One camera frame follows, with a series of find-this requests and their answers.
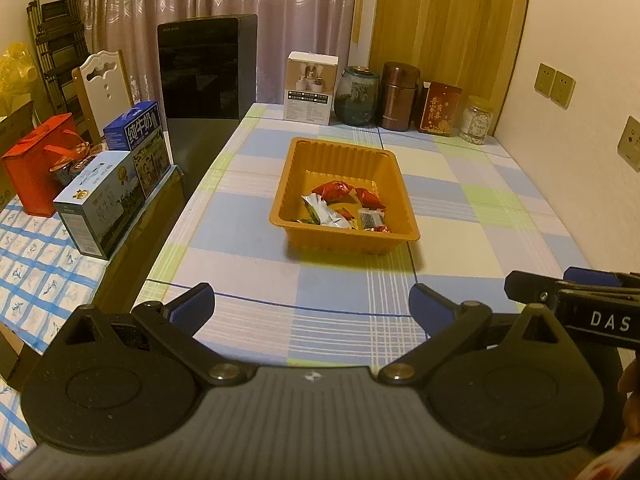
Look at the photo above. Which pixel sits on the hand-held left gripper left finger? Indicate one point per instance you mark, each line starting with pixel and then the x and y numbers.
pixel 192 307

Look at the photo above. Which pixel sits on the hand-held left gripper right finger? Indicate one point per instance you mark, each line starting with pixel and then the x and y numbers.
pixel 430 310

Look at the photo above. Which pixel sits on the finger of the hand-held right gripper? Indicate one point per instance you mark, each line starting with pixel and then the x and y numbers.
pixel 600 277
pixel 532 287

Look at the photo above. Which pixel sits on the small red candy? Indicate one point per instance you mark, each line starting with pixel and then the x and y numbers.
pixel 382 229

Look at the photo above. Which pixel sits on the striped snack packet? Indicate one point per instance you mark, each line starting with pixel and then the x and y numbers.
pixel 371 220

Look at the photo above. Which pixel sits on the red snack packet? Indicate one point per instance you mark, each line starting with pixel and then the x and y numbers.
pixel 370 199

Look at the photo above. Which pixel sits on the green and red candy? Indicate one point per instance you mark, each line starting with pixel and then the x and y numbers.
pixel 310 220

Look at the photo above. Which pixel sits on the red bow-shaped candy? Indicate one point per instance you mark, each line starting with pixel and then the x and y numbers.
pixel 332 191

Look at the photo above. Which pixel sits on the orange plastic tray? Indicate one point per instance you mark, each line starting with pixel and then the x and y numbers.
pixel 340 160

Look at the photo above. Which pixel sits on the person's right forearm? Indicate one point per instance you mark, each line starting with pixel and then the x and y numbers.
pixel 612 470

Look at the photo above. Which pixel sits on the person's right hand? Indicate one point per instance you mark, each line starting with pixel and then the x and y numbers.
pixel 632 405

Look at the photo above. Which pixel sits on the white and blue carton box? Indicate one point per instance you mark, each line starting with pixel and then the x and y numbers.
pixel 100 205

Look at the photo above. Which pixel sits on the blue milk carton box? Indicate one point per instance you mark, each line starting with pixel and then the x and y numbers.
pixel 145 145

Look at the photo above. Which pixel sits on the clear plastic jar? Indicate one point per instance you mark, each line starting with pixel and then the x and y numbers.
pixel 475 122

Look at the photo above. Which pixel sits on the colourful round tin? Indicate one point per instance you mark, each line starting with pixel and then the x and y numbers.
pixel 75 162

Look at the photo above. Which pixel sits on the red gift box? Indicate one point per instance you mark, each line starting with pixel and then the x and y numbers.
pixel 440 110

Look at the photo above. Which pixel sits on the brown metal canister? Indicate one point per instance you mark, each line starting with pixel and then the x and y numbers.
pixel 397 100

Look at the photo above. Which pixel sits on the red gift bag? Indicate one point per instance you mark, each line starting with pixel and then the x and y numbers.
pixel 30 170

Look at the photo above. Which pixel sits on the green glass jar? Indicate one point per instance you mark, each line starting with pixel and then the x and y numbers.
pixel 356 97

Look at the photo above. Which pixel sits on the white wooden chair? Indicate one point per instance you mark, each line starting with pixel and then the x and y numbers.
pixel 102 90

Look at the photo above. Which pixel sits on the white product box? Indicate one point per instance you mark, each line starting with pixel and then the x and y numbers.
pixel 307 100

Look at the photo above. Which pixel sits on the black glossy appliance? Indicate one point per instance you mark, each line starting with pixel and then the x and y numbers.
pixel 205 65

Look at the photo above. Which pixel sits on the cardboard box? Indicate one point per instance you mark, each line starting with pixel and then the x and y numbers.
pixel 12 130

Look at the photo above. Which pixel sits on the yellow brown curtain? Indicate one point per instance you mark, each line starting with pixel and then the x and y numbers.
pixel 450 20

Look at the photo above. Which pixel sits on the yellow plastic bag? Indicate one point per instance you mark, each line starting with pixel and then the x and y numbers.
pixel 17 80

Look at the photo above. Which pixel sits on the black folding step ladder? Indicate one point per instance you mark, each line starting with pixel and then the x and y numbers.
pixel 55 35

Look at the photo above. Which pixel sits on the beige wall socket with switch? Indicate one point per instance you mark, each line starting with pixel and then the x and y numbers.
pixel 630 142

